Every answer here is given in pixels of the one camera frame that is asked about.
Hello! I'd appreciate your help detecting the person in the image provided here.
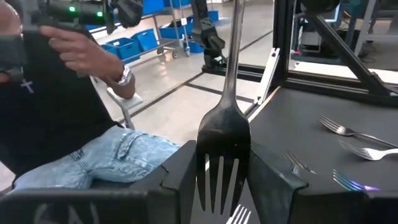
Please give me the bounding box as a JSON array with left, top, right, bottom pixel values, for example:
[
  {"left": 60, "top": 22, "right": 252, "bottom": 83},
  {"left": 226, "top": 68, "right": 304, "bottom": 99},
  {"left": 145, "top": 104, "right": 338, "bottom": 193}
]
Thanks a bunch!
[{"left": 0, "top": 0, "right": 181, "bottom": 191}]

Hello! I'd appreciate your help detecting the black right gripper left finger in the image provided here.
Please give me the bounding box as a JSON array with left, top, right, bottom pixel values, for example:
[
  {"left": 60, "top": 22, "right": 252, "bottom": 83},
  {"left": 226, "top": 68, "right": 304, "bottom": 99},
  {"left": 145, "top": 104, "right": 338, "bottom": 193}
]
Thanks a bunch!
[{"left": 0, "top": 140, "right": 198, "bottom": 224}]

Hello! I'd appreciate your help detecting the iridescent rainbow fork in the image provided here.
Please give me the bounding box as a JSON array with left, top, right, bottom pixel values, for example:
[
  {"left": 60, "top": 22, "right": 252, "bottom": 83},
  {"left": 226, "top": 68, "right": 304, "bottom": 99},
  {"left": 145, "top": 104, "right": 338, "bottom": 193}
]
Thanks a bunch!
[{"left": 332, "top": 169, "right": 381, "bottom": 192}]

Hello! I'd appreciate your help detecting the white chair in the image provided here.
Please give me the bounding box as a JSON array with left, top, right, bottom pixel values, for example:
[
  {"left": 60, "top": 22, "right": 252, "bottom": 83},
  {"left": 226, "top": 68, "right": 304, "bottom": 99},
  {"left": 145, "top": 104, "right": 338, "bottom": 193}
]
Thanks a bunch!
[{"left": 106, "top": 87, "right": 144, "bottom": 131}]

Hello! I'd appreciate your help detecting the person's forearm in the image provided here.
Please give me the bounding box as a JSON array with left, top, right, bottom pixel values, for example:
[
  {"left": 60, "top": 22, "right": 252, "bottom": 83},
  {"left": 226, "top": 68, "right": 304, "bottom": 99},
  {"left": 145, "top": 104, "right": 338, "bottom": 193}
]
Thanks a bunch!
[{"left": 104, "top": 67, "right": 137, "bottom": 100}]

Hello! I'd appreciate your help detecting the person's hand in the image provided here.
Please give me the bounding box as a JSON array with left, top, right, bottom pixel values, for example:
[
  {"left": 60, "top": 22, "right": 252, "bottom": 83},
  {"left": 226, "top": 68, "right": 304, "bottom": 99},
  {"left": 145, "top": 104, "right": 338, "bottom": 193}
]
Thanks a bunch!
[{"left": 39, "top": 24, "right": 125, "bottom": 82}]

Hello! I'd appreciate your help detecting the person's silver wristwatch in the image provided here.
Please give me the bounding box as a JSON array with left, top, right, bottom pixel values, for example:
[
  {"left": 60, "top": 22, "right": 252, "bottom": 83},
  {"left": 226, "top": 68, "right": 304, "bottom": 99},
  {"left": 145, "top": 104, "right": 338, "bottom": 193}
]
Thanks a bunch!
[{"left": 116, "top": 64, "right": 134, "bottom": 87}]

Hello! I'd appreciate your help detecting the metal shelf cart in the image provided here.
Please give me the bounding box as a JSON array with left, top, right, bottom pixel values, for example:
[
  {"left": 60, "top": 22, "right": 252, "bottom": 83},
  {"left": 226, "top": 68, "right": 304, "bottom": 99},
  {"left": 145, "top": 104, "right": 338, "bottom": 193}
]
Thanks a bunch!
[{"left": 88, "top": 0, "right": 192, "bottom": 63}]

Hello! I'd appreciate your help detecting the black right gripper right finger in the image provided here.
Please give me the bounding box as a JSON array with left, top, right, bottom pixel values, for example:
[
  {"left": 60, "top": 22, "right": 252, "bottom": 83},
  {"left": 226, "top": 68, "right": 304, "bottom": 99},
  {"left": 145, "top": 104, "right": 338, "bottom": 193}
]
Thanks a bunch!
[{"left": 246, "top": 142, "right": 398, "bottom": 224}]

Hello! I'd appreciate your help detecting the person's cross pendant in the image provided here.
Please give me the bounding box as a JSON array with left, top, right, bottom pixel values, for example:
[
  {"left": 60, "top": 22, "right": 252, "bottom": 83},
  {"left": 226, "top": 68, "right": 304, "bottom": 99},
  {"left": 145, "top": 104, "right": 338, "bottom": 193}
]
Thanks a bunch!
[{"left": 19, "top": 78, "right": 35, "bottom": 95}]

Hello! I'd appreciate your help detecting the white metal bracket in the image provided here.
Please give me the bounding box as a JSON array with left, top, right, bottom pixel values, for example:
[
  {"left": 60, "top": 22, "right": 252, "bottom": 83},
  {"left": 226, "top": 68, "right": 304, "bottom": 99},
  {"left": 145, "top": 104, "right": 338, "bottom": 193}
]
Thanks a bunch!
[{"left": 254, "top": 47, "right": 280, "bottom": 105}]

